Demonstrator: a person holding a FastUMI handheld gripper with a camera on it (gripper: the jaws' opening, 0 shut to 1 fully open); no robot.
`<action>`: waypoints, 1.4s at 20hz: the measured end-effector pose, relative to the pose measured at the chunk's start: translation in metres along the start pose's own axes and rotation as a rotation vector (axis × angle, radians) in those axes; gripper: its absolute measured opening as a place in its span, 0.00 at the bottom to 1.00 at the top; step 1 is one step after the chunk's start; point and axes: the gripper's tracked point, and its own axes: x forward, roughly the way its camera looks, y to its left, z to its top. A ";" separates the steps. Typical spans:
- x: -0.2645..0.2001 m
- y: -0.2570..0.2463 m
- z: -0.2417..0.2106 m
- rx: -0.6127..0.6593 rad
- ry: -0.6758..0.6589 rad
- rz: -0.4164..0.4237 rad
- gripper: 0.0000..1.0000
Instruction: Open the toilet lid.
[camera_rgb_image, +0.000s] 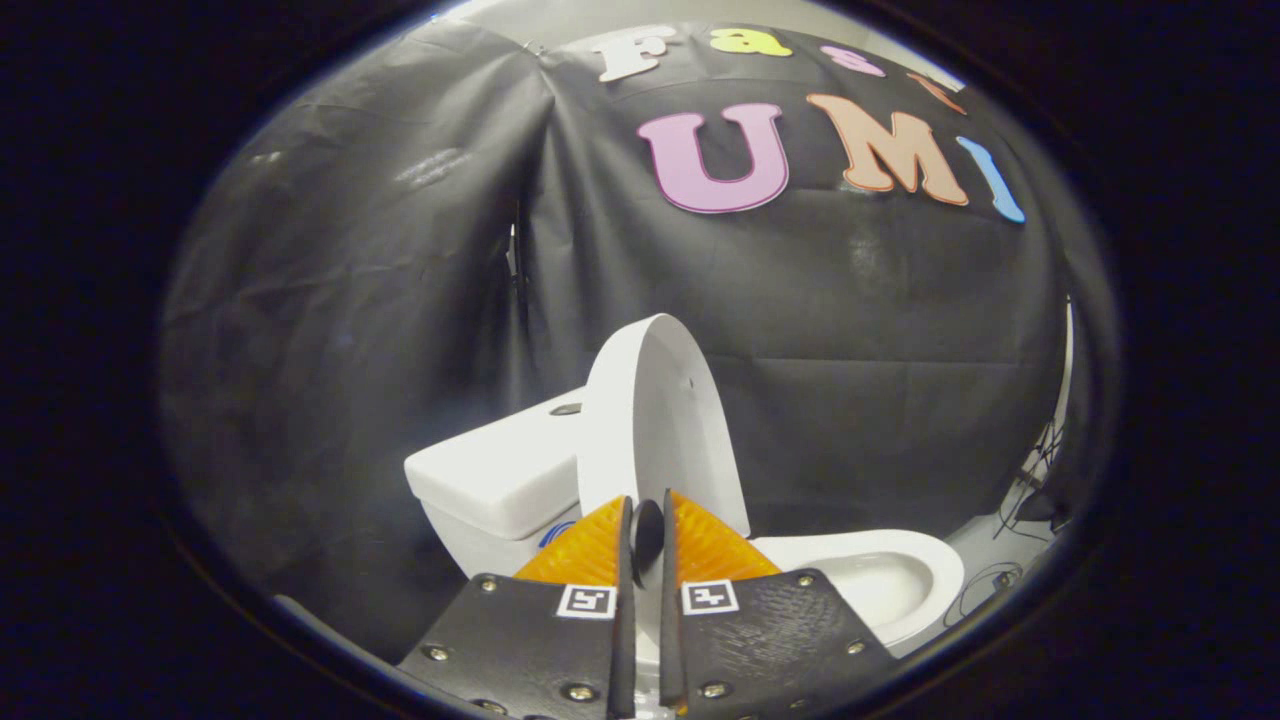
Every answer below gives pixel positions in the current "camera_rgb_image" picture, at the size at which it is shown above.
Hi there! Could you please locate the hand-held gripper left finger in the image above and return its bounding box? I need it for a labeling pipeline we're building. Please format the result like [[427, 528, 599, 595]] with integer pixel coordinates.
[[398, 495, 638, 720]]

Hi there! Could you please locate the white toilet lid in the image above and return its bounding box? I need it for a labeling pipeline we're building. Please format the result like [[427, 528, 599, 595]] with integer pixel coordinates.
[[577, 313, 753, 646]]

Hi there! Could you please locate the black tripod stand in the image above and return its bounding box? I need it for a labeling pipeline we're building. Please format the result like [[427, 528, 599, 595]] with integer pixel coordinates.
[[995, 420, 1071, 541]]

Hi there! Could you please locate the black lid pull tab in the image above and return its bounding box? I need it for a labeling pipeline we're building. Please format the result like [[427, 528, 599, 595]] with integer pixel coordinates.
[[630, 498, 667, 587]]

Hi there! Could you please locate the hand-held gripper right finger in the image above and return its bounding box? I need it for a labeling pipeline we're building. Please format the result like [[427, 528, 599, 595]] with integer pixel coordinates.
[[657, 488, 898, 717]]

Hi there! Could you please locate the white toilet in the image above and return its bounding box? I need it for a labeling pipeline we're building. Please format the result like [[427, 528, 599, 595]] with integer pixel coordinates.
[[404, 388, 967, 663]]

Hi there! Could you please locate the black backdrop cloth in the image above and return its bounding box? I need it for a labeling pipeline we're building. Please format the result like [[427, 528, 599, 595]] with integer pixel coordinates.
[[160, 15, 1116, 666]]

